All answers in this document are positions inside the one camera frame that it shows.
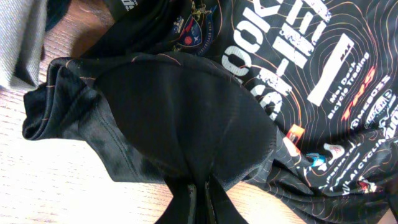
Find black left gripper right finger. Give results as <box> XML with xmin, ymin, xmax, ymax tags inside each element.
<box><xmin>205</xmin><ymin>175</ymin><xmax>248</xmax><ymax>224</ymax></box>

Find black cycling jersey with logos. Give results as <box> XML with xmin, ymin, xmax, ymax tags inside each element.
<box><xmin>22</xmin><ymin>0</ymin><xmax>397</xmax><ymax>223</ymax></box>

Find folded navy blue garment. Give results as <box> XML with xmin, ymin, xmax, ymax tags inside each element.
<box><xmin>45</xmin><ymin>0</ymin><xmax>71</xmax><ymax>32</ymax></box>

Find folded khaki shorts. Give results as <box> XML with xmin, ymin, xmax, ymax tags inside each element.
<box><xmin>1</xmin><ymin>0</ymin><xmax>47</xmax><ymax>90</ymax></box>

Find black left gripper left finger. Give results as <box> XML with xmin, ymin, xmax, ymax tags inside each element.
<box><xmin>155</xmin><ymin>178</ymin><xmax>197</xmax><ymax>224</ymax></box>

